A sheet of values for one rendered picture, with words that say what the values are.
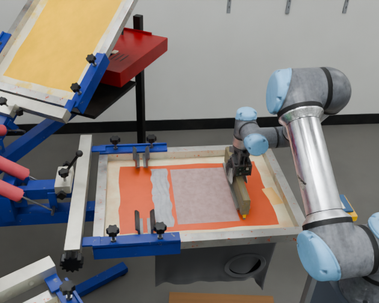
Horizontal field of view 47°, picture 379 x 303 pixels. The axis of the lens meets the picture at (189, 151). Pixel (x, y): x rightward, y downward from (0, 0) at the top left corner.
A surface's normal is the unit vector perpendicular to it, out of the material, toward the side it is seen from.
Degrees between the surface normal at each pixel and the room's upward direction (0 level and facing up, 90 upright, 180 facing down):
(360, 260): 60
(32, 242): 0
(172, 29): 90
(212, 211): 0
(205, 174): 0
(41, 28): 32
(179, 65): 90
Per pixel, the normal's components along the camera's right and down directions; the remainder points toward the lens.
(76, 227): 0.04, -0.82
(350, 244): 0.18, -0.40
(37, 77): -0.17, -0.42
